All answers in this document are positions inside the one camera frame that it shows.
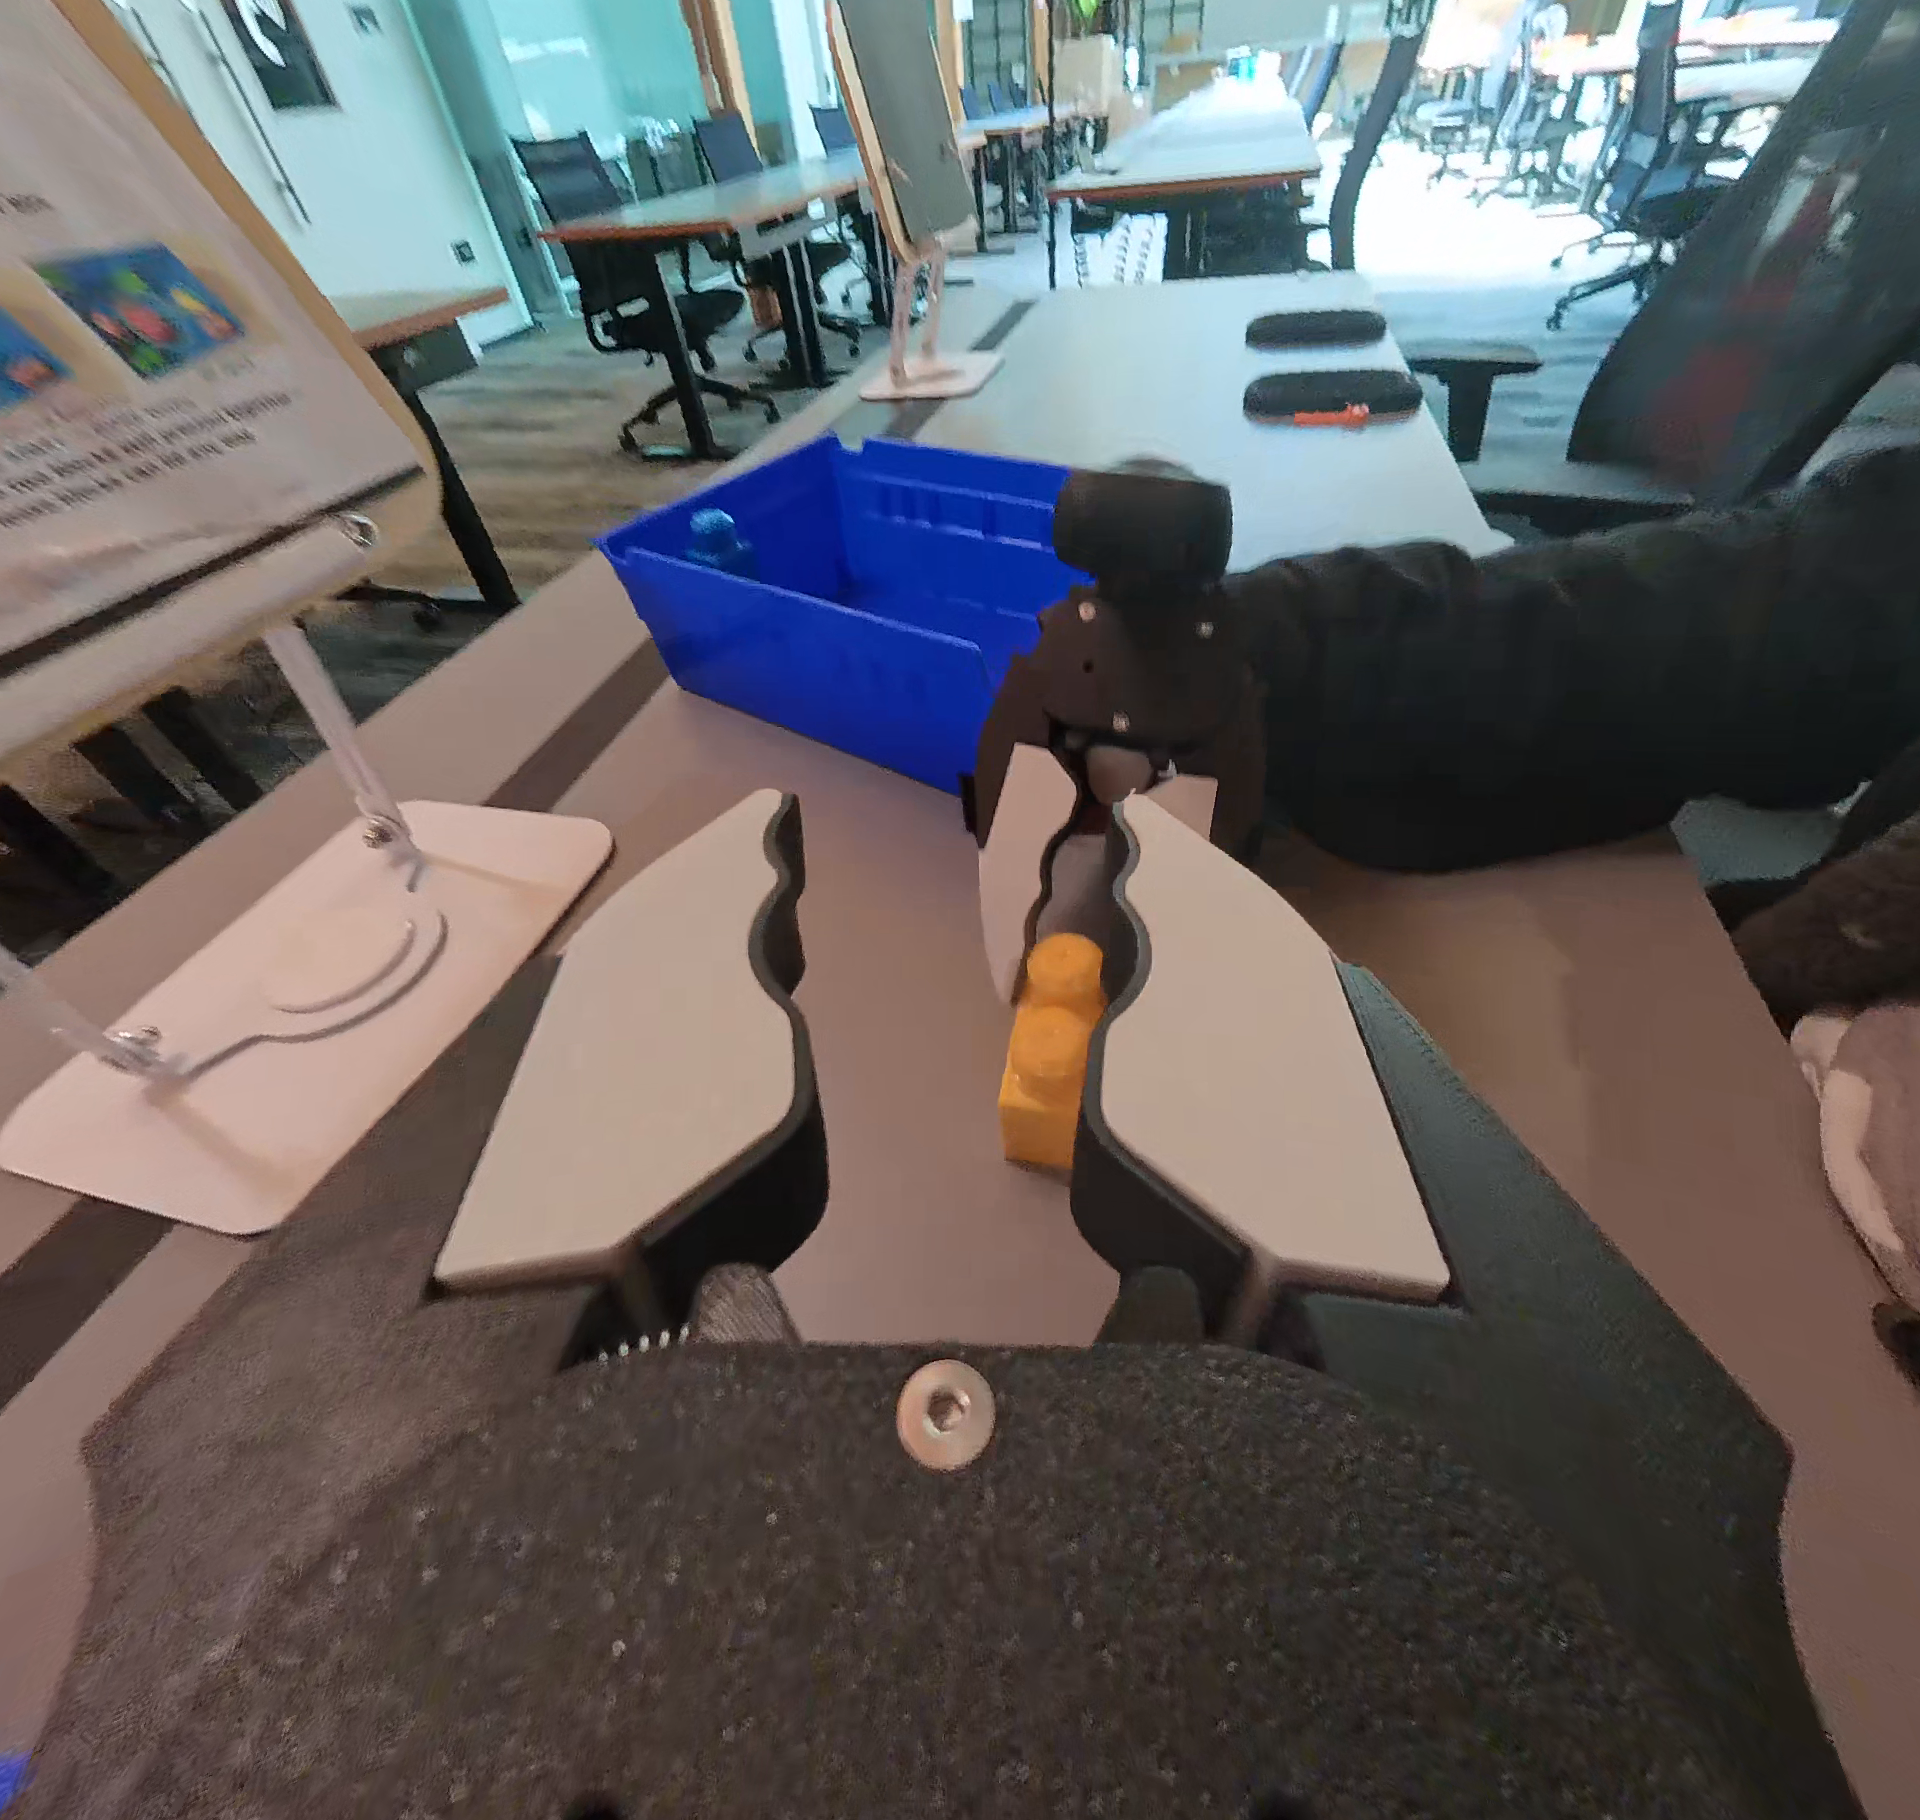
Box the brown wooden desk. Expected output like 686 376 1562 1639
323 288 519 616
541 155 881 465

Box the person's right forearm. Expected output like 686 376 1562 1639
1224 443 1920 874

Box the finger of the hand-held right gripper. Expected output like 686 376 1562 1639
1118 776 1219 847
978 740 1087 1007

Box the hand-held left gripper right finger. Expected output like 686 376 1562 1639
1067 790 1456 1350

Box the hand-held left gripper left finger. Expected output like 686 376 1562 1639
432 785 835 1335

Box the dark door sign panel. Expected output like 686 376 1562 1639
225 0 340 113

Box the yellow mega block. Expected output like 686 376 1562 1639
996 931 1110 1175

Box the dark fleece garment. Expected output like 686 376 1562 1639
1711 740 1920 1035

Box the pale pink cloth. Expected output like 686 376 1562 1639
1792 1004 1920 1313

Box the printed instruction sheet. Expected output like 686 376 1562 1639
0 0 423 640

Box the long grey desk row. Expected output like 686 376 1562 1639
1046 82 1324 283

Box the black mesh office chair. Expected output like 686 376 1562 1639
1410 0 1920 532

